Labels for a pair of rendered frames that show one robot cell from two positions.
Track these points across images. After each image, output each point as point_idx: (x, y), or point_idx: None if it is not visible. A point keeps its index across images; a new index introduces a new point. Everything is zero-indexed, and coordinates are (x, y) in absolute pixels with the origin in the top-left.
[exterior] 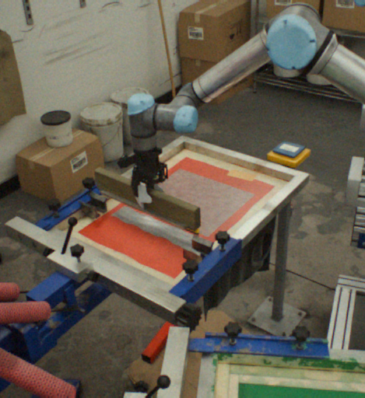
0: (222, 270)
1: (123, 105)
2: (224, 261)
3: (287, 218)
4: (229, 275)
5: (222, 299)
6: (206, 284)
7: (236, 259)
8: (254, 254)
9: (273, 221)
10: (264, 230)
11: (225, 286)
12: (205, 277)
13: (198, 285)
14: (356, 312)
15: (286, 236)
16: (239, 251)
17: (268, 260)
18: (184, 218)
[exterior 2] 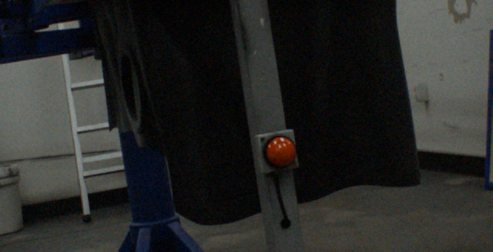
0: None
1: None
2: None
3: (256, 165)
4: (119, 86)
5: (123, 131)
6: None
7: None
8: (135, 96)
9: (136, 44)
10: (125, 45)
11: (120, 104)
12: None
13: None
14: None
15: (267, 241)
16: None
17: (177, 183)
18: None
